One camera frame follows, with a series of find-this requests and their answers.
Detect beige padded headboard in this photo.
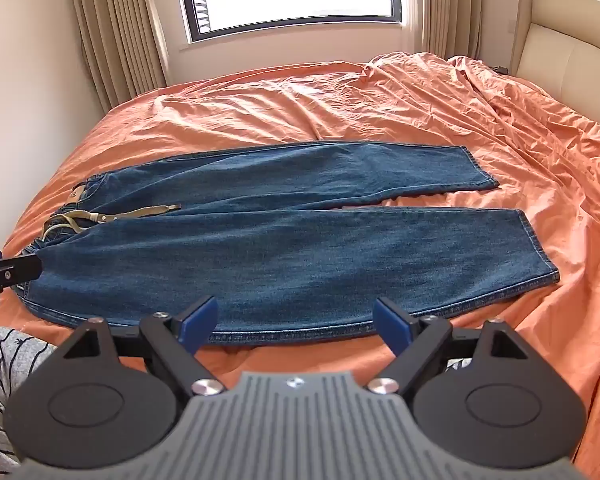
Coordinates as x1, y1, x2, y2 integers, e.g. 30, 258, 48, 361
510, 0, 600, 136

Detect olive fabric belt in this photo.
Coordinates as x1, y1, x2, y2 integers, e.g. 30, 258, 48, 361
42, 203, 182, 241

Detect orange bed sheet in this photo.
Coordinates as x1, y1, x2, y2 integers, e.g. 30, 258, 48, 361
0, 51, 600, 466

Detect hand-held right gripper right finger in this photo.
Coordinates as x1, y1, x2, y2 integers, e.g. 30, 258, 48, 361
367, 297, 529, 397

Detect beige curtain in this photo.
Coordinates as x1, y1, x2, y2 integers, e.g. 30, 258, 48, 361
65, 0, 171, 113
400, 0, 483, 61

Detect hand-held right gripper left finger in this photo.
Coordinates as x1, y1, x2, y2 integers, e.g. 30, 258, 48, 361
62, 295, 227, 397

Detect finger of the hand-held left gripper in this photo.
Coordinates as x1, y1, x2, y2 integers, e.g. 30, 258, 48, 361
0, 246, 44, 311

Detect grey striped clothing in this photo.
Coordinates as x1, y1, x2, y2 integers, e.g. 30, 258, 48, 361
0, 325, 58, 480

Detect blue denim pants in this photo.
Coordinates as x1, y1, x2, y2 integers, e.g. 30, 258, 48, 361
17, 141, 561, 348

